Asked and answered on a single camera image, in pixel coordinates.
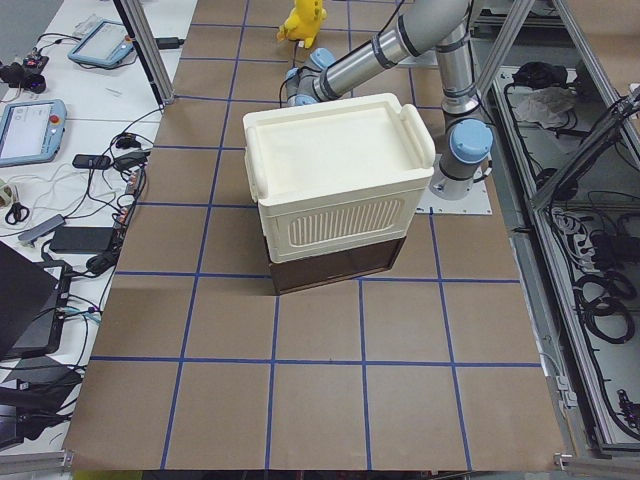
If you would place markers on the dark brown wooden drawer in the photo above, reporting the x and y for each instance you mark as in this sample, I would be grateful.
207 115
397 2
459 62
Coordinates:
315 271

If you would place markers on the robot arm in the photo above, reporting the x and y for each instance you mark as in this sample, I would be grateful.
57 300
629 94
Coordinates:
440 26

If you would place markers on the cream plastic storage box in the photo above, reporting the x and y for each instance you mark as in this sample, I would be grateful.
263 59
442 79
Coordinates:
329 177

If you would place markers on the yellow dinosaur plush toy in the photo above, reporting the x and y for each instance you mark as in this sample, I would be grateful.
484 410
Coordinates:
303 22

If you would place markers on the black power adapter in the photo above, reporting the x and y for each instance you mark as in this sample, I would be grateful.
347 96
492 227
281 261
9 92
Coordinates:
81 240

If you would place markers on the black laptop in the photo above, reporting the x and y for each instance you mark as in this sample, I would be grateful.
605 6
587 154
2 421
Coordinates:
33 295

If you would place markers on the far blue teach pendant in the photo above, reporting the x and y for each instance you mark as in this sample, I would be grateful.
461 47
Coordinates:
105 46

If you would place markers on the blue teach pendant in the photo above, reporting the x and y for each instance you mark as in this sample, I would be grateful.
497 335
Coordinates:
105 46
31 132

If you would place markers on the black scissors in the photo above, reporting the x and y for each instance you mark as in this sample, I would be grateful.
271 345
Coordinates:
16 214

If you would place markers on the near blue teach pendant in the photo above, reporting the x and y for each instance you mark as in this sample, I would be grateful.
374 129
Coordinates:
31 132

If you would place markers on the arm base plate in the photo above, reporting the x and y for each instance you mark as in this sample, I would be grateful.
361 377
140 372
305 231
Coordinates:
475 202

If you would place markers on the aluminium frame post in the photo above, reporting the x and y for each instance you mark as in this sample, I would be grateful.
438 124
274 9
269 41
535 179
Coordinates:
139 31

